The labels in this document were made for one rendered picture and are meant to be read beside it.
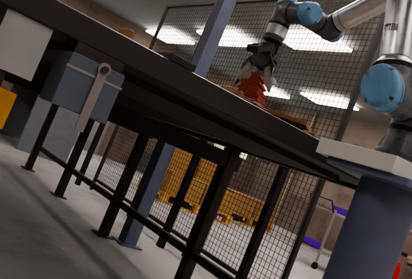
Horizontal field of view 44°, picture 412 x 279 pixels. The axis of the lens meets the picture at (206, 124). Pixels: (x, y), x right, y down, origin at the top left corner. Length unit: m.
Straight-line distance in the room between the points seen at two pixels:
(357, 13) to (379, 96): 0.48
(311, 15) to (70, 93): 0.92
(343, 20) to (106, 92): 0.95
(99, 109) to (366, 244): 0.78
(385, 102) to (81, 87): 0.76
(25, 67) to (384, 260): 1.01
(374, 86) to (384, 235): 0.39
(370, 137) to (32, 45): 11.55
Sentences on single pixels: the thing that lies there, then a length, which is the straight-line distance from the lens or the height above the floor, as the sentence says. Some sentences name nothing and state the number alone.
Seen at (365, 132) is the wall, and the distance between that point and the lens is 12.56.
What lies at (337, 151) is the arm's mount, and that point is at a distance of 1.50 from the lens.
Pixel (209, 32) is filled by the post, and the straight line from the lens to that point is 3.69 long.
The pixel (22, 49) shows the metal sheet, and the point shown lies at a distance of 1.14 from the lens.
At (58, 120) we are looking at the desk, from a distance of 7.02.
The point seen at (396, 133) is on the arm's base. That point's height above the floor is 0.99.
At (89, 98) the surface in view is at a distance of 1.16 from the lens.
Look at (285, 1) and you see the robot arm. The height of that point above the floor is 1.35.
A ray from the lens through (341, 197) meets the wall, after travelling 12.38.
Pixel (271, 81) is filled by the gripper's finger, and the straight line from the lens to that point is 1.78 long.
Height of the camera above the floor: 0.71
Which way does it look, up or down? 4 degrees up
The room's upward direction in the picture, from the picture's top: 22 degrees clockwise
